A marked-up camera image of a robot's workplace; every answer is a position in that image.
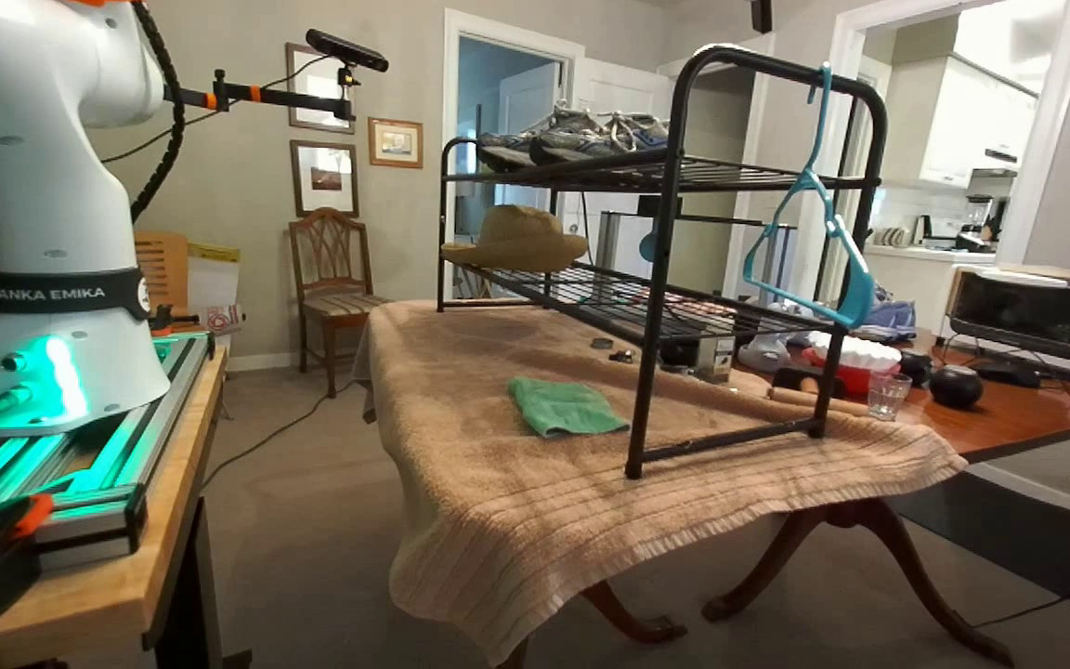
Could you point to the robot workbench with black frame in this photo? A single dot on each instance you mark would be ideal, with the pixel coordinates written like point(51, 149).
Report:
point(102, 595)

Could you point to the black floor mat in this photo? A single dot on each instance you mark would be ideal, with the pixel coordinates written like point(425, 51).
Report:
point(1020, 525)

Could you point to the grey blue sneaker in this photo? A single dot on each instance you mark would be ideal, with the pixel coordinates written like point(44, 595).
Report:
point(894, 321)

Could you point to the framed wall picture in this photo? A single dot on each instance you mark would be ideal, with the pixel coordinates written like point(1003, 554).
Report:
point(326, 181)
point(319, 69)

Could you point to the wooden chair carved back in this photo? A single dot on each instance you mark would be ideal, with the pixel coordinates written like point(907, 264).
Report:
point(338, 307)

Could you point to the small gold framed picture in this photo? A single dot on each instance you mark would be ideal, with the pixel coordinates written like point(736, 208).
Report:
point(395, 144)

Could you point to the grey white sneaker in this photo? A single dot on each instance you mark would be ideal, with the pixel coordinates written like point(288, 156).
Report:
point(632, 131)
point(548, 131)

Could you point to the white yellow box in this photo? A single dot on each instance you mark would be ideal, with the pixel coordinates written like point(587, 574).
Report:
point(213, 289)

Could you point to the black camera on boom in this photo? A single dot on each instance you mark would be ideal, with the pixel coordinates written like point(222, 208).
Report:
point(342, 51)

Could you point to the black orange clamp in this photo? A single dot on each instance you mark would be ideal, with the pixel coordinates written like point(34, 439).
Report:
point(29, 519)

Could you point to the brown wooden dining table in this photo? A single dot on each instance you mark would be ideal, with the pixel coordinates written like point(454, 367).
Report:
point(1031, 414)

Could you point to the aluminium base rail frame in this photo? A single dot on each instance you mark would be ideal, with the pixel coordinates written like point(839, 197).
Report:
point(91, 471)

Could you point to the red white package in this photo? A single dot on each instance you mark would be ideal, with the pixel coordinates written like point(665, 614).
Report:
point(851, 357)

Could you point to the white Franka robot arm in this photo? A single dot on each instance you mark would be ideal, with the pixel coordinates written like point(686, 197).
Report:
point(37, 162)

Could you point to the green folded cloth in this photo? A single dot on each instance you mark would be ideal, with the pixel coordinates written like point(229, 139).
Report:
point(565, 411)

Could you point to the white toaster oven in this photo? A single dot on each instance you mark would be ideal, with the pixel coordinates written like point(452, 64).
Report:
point(1031, 317)

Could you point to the clear plastic cup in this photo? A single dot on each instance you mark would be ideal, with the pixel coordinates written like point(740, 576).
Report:
point(890, 400)

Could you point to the small black oval object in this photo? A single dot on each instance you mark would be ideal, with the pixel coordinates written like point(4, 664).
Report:
point(916, 369)

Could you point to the teal plastic hanger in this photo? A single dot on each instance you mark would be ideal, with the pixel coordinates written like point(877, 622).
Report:
point(861, 297)

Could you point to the black round object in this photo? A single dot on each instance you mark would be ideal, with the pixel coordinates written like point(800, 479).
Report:
point(956, 388)

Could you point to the brown cardboard box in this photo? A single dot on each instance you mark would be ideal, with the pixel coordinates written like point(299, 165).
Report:
point(164, 273)

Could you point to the tan straw hat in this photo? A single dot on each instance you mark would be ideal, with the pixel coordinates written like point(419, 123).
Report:
point(518, 244)

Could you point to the black metal shoe rack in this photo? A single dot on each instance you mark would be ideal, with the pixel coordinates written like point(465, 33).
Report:
point(663, 246)

